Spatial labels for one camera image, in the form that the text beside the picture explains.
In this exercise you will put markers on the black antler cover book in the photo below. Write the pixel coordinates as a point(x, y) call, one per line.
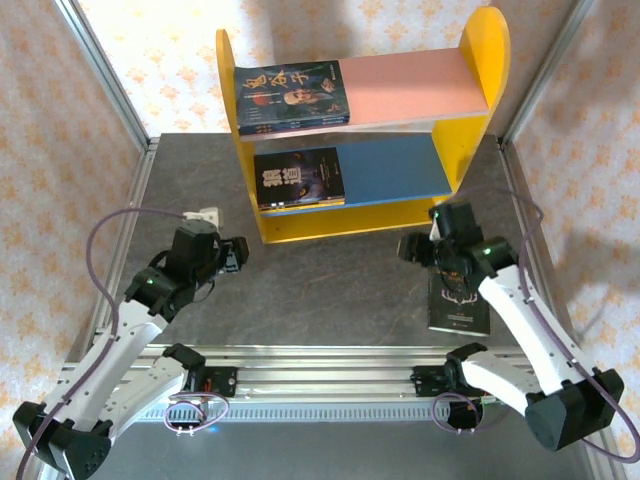
point(457, 315)

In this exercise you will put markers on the dark wolf cover book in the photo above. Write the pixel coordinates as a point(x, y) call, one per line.
point(300, 175)

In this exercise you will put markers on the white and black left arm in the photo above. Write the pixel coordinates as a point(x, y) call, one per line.
point(110, 355)

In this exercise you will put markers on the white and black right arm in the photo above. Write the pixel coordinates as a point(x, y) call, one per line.
point(525, 325)

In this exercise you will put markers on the yellow pink blue shelf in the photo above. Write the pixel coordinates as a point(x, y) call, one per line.
point(410, 85)

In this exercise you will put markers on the small green circuit board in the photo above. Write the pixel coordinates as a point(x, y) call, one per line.
point(492, 400)

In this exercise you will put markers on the aluminium table side rail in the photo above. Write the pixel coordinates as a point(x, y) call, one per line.
point(520, 180)
point(130, 200)

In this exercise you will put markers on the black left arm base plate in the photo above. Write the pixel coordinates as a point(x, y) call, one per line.
point(225, 382)

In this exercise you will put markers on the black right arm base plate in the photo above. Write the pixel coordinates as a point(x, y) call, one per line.
point(425, 382)

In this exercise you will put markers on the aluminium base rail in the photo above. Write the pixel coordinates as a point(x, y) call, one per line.
point(325, 380)

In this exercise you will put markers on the aluminium frame post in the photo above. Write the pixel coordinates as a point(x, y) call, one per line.
point(544, 70)
point(106, 70)

